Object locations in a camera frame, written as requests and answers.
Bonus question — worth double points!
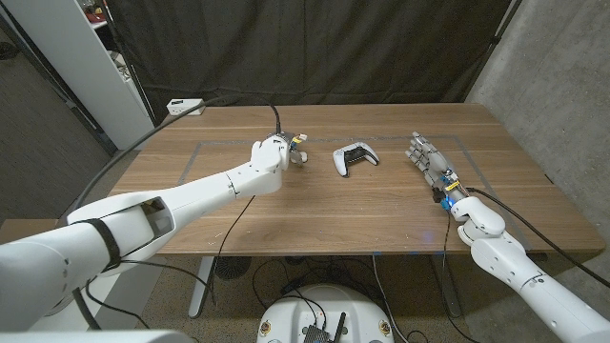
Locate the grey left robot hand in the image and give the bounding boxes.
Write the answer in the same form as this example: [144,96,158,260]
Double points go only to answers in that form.
[266,132,309,167]

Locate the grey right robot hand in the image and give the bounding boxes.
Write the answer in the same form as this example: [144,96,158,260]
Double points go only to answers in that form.
[404,131,472,212]

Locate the white black game controller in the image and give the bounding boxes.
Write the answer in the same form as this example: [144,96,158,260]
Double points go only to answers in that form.
[332,141,381,178]

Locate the black backdrop curtain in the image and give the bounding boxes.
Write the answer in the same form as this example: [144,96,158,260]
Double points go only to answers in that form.
[105,0,514,128]

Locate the grey table leg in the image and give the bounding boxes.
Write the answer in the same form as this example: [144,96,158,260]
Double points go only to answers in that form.
[188,255,215,319]
[428,254,462,319]

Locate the white power strip box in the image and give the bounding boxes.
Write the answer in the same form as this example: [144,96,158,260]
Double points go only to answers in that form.
[166,98,207,116]

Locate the black backdrop stand pole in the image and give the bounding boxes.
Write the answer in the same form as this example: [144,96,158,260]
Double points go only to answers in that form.
[463,0,524,104]

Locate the black round floor fan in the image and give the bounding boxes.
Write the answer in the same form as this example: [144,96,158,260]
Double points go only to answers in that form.
[213,255,253,281]

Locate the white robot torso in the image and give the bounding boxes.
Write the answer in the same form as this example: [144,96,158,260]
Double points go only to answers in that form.
[255,284,396,343]

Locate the black antenna module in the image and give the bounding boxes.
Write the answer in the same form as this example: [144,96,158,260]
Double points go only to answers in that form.
[301,312,348,343]

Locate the white cabinet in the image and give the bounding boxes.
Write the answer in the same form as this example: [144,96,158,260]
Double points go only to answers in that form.
[2,0,157,151]

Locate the brown cardboard box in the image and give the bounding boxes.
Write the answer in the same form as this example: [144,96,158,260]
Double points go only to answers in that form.
[0,217,61,247]

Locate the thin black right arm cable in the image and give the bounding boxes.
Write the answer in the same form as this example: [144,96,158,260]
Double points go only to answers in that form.
[440,209,471,343]

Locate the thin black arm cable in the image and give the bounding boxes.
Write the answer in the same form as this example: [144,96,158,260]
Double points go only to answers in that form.
[440,209,471,343]
[209,193,257,306]

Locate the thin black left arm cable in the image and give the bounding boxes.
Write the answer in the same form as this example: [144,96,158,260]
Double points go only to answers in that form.
[209,193,257,306]

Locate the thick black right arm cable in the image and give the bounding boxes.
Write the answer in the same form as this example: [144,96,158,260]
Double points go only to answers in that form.
[468,187,610,290]

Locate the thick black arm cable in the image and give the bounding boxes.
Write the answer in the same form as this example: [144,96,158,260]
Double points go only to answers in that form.
[55,93,283,331]
[468,187,610,290]

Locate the grey floor cable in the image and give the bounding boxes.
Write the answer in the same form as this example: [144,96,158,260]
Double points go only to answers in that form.
[371,253,410,343]

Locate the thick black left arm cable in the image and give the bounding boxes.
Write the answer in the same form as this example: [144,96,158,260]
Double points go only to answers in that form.
[55,93,283,331]

